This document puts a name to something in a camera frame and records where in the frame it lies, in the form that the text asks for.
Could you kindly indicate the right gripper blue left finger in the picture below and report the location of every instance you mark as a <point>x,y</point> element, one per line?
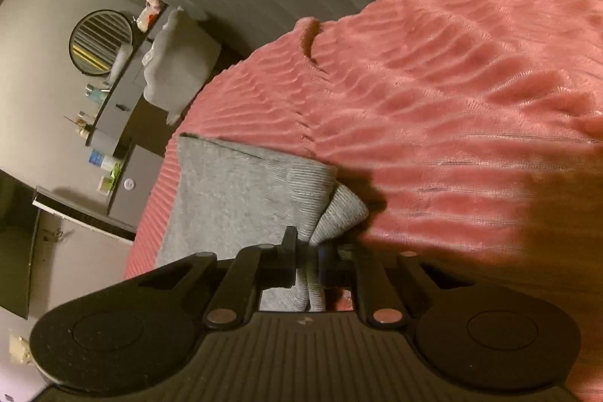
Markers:
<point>253,270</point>

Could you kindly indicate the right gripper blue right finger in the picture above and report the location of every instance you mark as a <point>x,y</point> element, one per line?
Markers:
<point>359,271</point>

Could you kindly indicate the grey sweatpants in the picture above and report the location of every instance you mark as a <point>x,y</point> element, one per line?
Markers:
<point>233,195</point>

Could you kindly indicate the grey bedside cabinet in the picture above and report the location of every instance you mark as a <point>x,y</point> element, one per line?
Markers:
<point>134,185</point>

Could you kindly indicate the white standing panel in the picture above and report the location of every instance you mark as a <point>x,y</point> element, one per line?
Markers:
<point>83,216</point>

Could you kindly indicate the pink ribbed bed blanket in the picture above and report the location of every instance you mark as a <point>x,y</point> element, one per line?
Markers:
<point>472,130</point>

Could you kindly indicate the blue white box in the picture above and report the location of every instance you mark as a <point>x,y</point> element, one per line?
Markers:
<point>107,163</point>

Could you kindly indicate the grey vanity desk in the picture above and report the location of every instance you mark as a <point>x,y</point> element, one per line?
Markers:
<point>124,118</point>

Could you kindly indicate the grey upholstered chair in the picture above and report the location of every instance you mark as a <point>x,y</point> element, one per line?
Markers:
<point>178,64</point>

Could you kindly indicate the round vanity mirror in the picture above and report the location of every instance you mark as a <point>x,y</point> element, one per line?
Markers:
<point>96,39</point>

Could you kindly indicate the pink plush toy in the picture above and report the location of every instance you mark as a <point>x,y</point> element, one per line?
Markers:
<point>152,8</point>

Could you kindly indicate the wall mounted black television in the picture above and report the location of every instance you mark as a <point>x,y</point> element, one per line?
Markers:
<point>19,220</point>

